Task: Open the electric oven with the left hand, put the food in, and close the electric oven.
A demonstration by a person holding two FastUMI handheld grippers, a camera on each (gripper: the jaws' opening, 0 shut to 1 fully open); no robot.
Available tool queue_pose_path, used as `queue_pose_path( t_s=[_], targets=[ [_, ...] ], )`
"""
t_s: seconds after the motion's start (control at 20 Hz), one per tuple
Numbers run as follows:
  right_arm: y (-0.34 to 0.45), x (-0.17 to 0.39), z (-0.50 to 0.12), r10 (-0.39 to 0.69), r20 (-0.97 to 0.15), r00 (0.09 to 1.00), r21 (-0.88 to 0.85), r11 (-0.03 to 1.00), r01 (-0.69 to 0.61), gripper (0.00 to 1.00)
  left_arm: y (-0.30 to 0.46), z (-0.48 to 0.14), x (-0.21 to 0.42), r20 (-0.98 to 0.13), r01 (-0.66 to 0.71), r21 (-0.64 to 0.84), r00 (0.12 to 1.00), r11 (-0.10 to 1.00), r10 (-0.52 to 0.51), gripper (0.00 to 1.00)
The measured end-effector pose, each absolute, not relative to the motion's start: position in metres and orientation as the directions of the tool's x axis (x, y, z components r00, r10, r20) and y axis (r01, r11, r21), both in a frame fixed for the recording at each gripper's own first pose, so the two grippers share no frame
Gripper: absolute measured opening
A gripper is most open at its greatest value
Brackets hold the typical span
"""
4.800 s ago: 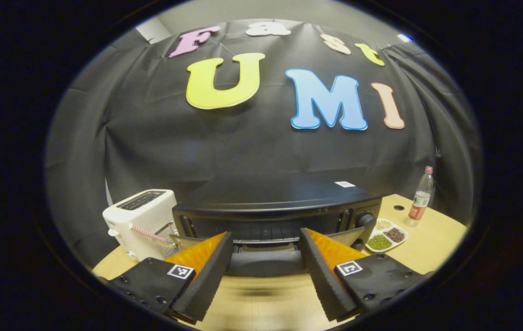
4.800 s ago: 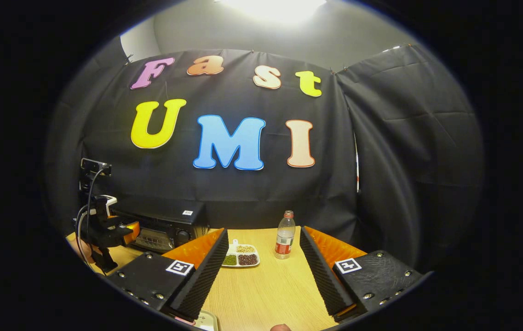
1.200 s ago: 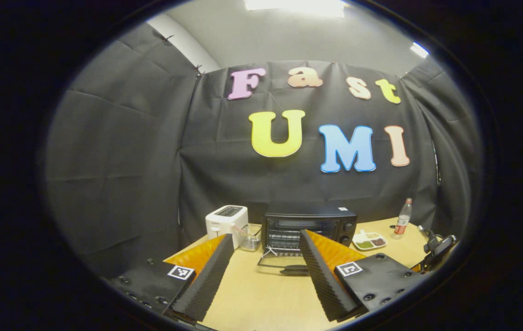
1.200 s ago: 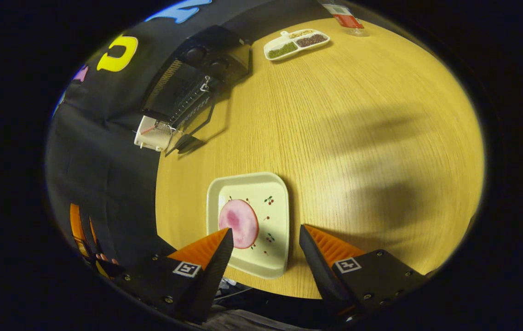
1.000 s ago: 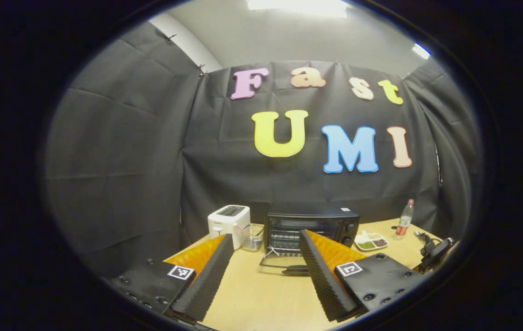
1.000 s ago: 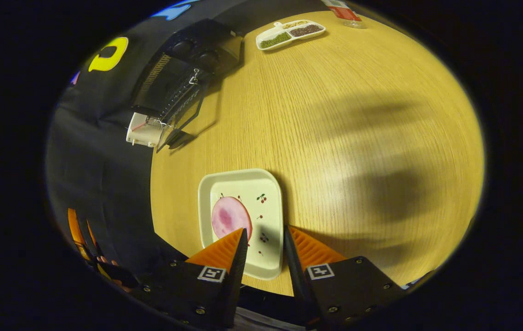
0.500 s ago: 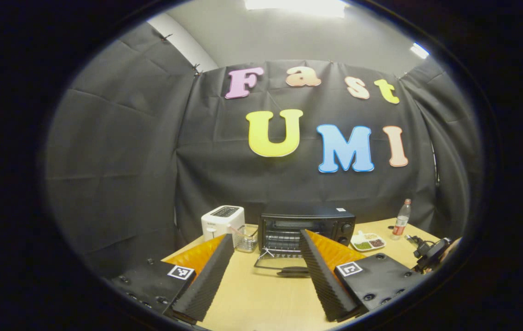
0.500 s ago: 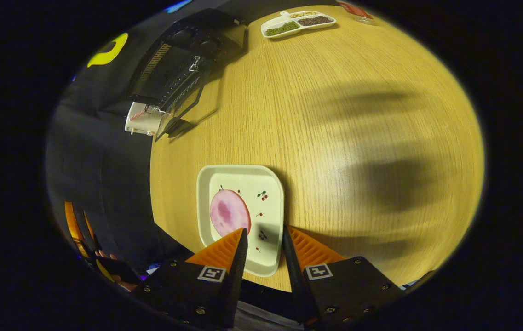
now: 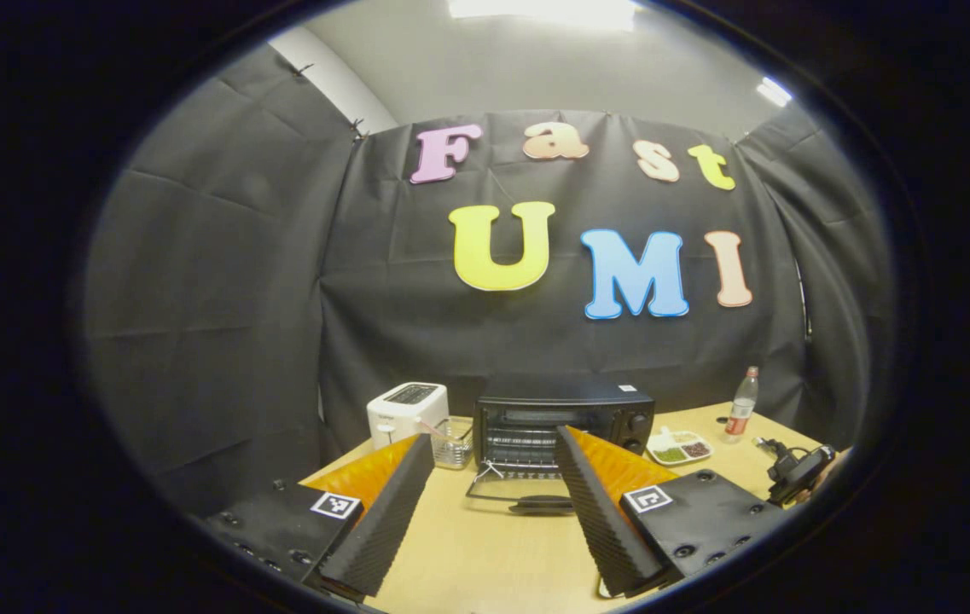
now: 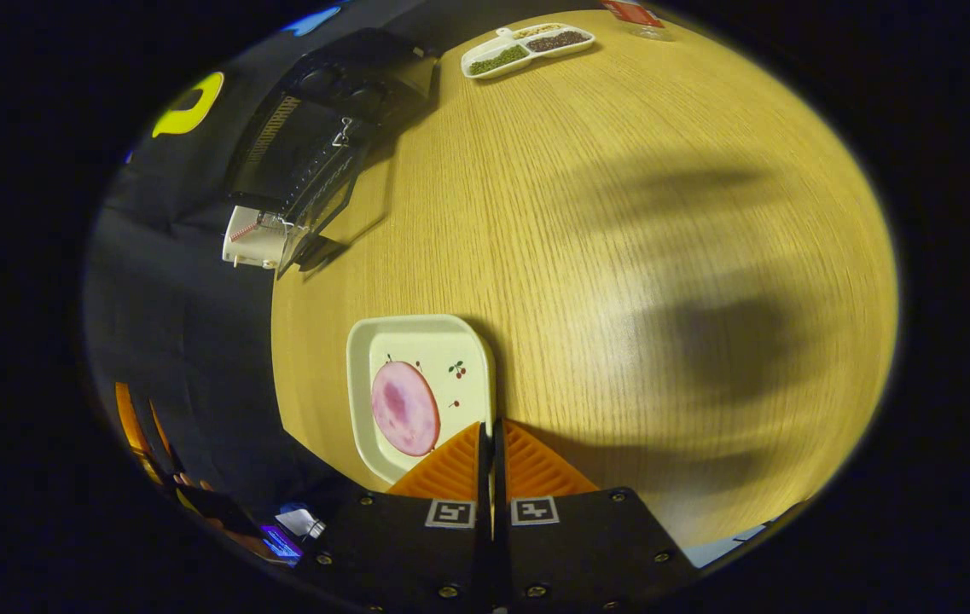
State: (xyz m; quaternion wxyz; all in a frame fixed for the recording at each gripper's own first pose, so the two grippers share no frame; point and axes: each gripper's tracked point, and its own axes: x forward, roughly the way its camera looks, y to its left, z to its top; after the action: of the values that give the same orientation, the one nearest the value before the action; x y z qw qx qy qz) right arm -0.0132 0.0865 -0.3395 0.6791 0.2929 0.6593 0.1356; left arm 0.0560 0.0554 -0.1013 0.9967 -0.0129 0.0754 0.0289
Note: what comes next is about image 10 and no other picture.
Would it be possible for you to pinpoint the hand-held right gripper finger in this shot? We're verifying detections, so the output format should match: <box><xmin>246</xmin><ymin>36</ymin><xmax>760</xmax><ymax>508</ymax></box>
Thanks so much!
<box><xmin>495</xmin><ymin>418</ymin><xmax>699</xmax><ymax>614</ymax></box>
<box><xmin>301</xmin><ymin>420</ymin><xmax>494</xmax><ymax>614</ymax></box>

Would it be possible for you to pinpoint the pink ham slice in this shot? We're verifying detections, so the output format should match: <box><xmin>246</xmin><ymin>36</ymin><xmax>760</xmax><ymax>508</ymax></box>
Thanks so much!
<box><xmin>371</xmin><ymin>360</ymin><xmax>441</xmax><ymax>457</ymax></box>

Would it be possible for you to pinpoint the cream square plate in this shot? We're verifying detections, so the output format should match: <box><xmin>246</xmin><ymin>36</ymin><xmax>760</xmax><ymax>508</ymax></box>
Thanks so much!
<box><xmin>346</xmin><ymin>314</ymin><xmax>497</xmax><ymax>485</ymax></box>

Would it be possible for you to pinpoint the black electric oven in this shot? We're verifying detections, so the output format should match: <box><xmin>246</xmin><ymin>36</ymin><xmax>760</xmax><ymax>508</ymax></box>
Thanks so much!
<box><xmin>224</xmin><ymin>28</ymin><xmax>440</xmax><ymax>278</ymax></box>

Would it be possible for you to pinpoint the small lit blue screen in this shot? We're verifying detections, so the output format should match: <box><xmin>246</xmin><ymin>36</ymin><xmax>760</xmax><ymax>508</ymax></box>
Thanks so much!
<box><xmin>261</xmin><ymin>524</ymin><xmax>305</xmax><ymax>561</ymax></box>

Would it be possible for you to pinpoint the white toaster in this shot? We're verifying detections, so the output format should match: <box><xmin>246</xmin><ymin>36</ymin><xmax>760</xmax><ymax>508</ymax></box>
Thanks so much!
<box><xmin>222</xmin><ymin>205</ymin><xmax>289</xmax><ymax>270</ymax></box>

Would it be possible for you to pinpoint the pile of green mung beans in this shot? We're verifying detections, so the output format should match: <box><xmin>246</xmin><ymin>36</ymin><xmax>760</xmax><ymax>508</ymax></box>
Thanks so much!
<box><xmin>469</xmin><ymin>45</ymin><xmax>530</xmax><ymax>75</ymax></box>

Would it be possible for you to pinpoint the white divided dish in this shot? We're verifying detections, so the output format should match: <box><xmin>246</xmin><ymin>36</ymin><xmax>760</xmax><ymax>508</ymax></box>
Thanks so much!
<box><xmin>461</xmin><ymin>23</ymin><xmax>596</xmax><ymax>80</ymax></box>

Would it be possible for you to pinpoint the pile of dark red beans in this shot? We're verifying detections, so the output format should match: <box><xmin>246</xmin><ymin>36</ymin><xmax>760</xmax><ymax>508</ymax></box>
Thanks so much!
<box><xmin>527</xmin><ymin>31</ymin><xmax>590</xmax><ymax>54</ymax></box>

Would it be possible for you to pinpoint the clear plastic water bottle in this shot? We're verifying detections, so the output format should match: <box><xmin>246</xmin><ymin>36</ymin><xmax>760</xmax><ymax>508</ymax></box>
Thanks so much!
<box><xmin>600</xmin><ymin>0</ymin><xmax>673</xmax><ymax>42</ymax></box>

